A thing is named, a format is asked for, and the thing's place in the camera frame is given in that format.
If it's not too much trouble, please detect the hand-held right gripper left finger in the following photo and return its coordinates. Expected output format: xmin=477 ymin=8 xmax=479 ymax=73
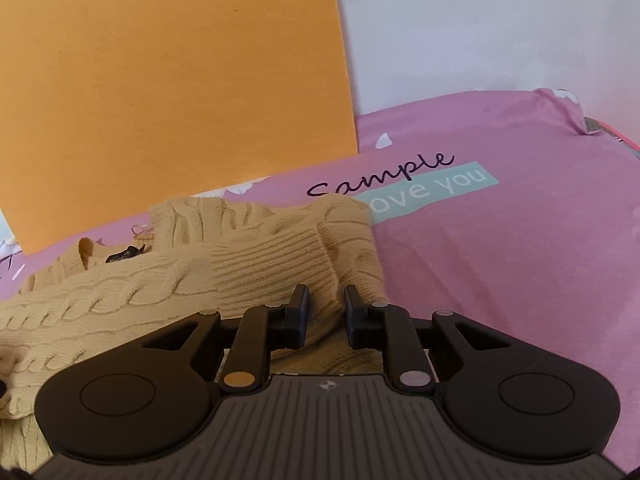
xmin=141 ymin=284 xmax=312 ymax=395

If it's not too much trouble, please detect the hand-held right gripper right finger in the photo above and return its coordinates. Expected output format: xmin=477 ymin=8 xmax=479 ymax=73
xmin=344 ymin=284 xmax=512 ymax=395

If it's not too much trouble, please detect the yellow cable-knit cardigan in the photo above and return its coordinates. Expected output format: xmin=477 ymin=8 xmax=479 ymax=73
xmin=0 ymin=195 xmax=389 ymax=472

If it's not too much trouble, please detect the pink floral bed sheet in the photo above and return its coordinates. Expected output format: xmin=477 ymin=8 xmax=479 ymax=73
xmin=0 ymin=88 xmax=640 ymax=411

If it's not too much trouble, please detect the orange board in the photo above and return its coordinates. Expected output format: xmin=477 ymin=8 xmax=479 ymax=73
xmin=0 ymin=0 xmax=360 ymax=257

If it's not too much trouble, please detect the mattress with red edge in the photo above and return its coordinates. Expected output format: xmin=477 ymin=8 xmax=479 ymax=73
xmin=582 ymin=117 xmax=640 ymax=158

